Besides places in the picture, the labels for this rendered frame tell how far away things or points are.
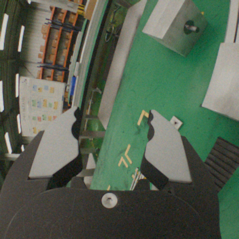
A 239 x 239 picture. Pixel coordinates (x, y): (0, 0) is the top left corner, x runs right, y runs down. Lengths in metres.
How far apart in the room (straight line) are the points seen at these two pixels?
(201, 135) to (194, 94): 0.09
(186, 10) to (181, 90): 0.17
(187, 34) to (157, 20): 0.07
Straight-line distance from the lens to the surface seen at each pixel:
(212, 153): 0.23
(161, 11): 0.32
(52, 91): 2.81
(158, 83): 0.35
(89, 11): 2.08
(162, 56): 0.38
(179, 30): 0.29
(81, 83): 1.48
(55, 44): 9.49
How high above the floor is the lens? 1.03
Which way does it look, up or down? 30 degrees down
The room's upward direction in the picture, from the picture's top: 85 degrees counter-clockwise
